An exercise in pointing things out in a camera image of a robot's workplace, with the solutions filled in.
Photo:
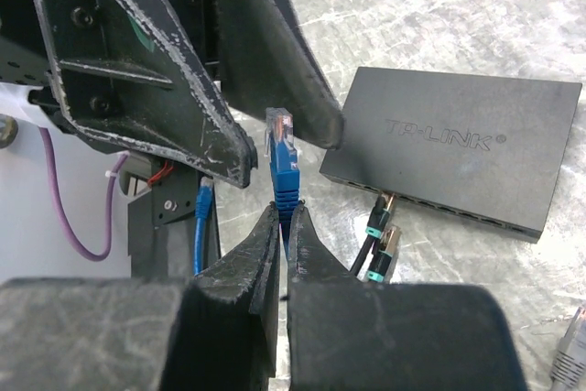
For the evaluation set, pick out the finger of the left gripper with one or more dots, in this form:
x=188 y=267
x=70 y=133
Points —
x=265 y=61

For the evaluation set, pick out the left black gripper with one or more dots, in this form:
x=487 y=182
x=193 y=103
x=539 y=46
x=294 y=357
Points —
x=131 y=73

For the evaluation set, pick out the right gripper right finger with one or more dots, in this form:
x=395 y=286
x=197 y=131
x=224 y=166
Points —
x=346 y=334

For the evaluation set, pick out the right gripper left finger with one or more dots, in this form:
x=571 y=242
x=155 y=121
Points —
x=214 y=331

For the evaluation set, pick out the black network switch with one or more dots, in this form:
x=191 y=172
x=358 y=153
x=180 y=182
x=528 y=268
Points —
x=484 y=148

